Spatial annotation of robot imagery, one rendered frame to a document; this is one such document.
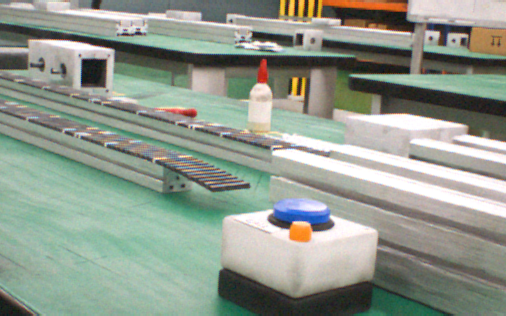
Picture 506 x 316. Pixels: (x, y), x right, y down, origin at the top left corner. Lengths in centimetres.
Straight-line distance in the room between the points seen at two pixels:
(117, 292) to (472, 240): 25
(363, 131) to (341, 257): 35
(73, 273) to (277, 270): 17
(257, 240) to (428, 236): 13
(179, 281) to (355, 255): 14
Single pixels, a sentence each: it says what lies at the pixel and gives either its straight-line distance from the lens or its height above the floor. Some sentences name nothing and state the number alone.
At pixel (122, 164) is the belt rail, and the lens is 100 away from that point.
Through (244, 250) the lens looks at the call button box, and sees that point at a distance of 59.
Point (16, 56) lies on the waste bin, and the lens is 577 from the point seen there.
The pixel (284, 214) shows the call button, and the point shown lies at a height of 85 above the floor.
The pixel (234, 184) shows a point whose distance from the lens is 87.
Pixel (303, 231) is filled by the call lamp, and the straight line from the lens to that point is 55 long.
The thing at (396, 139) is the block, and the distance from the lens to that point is 89.
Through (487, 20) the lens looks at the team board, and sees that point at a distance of 409.
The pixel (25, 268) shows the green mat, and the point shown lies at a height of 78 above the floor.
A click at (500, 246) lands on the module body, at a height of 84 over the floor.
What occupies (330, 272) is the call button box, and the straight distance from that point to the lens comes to 58.
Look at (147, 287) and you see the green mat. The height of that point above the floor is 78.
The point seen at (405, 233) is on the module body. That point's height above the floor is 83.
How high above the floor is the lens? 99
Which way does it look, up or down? 11 degrees down
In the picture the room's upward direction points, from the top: 4 degrees clockwise
